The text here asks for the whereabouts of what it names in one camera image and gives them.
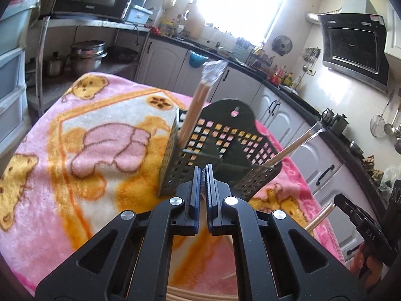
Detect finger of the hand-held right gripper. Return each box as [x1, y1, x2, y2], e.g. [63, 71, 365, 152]
[334, 194, 367, 228]

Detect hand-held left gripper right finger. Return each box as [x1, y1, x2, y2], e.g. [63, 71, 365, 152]
[205, 164, 368, 301]

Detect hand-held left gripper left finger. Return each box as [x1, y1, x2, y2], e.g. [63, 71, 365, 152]
[34, 166, 203, 301]

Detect dark green perforated utensil holder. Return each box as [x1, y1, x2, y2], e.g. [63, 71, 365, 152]
[157, 99, 284, 203]

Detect person's right hand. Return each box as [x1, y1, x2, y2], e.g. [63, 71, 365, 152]
[349, 246, 389, 281]

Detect ginger roots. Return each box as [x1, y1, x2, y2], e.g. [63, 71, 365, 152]
[361, 155, 385, 180]

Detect steel bowl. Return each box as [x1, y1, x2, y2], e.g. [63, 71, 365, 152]
[349, 139, 364, 158]

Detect metal kettle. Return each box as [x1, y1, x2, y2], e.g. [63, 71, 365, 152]
[332, 113, 349, 134]

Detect hanging steel ladle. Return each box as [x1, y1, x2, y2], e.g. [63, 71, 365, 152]
[384, 108, 401, 136]

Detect steel kettle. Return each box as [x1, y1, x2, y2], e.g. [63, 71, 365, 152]
[322, 108, 336, 126]

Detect white lower kitchen cabinets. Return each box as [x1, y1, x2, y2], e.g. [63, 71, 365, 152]
[135, 36, 368, 262]

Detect pink bear printed blanket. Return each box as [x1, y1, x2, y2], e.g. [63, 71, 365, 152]
[0, 72, 345, 301]

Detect blue hanging plastic basket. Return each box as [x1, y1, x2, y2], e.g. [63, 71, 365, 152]
[188, 50, 209, 69]

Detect group of sauce bottles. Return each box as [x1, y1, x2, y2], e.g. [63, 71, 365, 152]
[266, 64, 295, 87]

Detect black range hood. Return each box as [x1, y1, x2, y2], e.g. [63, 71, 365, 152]
[317, 0, 390, 94]

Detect black wok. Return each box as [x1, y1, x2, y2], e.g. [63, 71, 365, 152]
[108, 46, 139, 64]

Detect wooden cutting board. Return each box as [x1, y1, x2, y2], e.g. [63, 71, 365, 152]
[187, 6, 206, 39]

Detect stacked steel pots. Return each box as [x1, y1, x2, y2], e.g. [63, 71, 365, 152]
[68, 40, 109, 77]

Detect white upper kitchen cabinet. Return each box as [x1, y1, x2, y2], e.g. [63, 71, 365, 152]
[384, 0, 401, 67]

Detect light blue plastic box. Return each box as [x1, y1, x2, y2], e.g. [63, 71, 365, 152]
[125, 5, 154, 26]

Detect small lidded steel pot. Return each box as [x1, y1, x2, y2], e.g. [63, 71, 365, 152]
[43, 52, 67, 78]

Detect metal shelf rack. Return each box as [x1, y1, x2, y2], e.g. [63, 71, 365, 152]
[27, 15, 151, 118]

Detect plastic storage drawers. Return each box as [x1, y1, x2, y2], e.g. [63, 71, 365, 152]
[0, 0, 36, 162]

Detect hanging wire strainer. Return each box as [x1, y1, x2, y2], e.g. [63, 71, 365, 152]
[370, 93, 394, 137]

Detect small wall fan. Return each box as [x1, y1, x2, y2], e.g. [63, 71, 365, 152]
[271, 35, 294, 56]

